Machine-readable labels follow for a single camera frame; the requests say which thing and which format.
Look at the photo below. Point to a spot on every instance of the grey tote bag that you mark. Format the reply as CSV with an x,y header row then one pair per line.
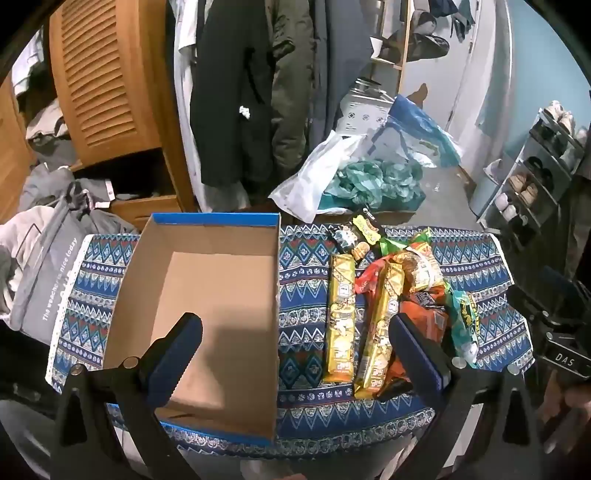
x,y
51,277

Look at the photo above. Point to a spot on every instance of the yellow cartoon snack packet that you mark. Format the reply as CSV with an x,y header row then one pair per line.
x,y
367,230

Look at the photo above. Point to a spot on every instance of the black coat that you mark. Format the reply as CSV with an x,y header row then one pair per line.
x,y
231,92

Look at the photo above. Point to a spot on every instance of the orange snack packet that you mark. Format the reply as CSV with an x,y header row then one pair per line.
x,y
422,318

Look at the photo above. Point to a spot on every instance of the white bin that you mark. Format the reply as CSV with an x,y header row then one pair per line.
x,y
487,189

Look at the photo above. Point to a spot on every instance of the wooden wall shelf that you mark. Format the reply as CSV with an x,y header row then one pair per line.
x,y
406,46

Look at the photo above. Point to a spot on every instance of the grey slipper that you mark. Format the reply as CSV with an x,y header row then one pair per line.
x,y
429,44

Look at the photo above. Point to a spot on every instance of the blue patterned tablecloth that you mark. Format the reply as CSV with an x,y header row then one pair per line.
x,y
300,295

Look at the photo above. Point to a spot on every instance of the black cartoon snack packet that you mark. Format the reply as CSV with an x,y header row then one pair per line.
x,y
344,240

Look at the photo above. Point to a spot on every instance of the wooden wardrobe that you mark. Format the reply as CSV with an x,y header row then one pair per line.
x,y
152,175

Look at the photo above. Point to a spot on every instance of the yellow and red snack packet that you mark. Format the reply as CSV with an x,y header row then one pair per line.
x,y
418,270

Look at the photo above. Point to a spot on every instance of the grey clothes pile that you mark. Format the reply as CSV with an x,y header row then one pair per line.
x,y
41,180

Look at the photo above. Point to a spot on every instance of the crumpled teal plastic bag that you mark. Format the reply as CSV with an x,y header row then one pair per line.
x,y
369,180

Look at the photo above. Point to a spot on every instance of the blue plastic bag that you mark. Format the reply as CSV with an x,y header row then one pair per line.
x,y
415,124

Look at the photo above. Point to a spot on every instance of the wooden louvered wardrobe door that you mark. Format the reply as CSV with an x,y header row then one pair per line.
x,y
101,78

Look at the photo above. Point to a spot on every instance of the teal green snack packet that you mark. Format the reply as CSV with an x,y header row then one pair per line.
x,y
461,323

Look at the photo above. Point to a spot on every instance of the grey shoe rack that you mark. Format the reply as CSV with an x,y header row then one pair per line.
x,y
521,152

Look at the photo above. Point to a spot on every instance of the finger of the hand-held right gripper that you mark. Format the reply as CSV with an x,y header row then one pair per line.
x,y
549,286

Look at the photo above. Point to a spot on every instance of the blue-rimmed cardboard box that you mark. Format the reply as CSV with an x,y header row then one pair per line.
x,y
221,277

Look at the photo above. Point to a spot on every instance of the person's right hand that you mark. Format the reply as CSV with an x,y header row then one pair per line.
x,y
570,410

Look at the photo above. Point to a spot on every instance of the white patterned box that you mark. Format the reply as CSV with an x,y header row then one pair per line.
x,y
360,110

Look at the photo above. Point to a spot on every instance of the group of shoes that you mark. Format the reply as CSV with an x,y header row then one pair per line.
x,y
526,184

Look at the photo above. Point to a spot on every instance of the olive coat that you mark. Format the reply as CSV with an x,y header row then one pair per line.
x,y
291,83

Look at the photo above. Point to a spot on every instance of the dark grey coat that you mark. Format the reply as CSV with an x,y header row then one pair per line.
x,y
341,69

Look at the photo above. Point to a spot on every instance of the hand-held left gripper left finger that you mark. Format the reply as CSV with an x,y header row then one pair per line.
x,y
178,355

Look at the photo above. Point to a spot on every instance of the long golden snack packet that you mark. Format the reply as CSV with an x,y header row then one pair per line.
x,y
340,318
381,332

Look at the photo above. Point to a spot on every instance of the white plastic bag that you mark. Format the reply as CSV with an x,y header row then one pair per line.
x,y
314,180

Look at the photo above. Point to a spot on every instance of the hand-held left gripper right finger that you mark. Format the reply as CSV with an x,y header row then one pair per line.
x,y
415,350

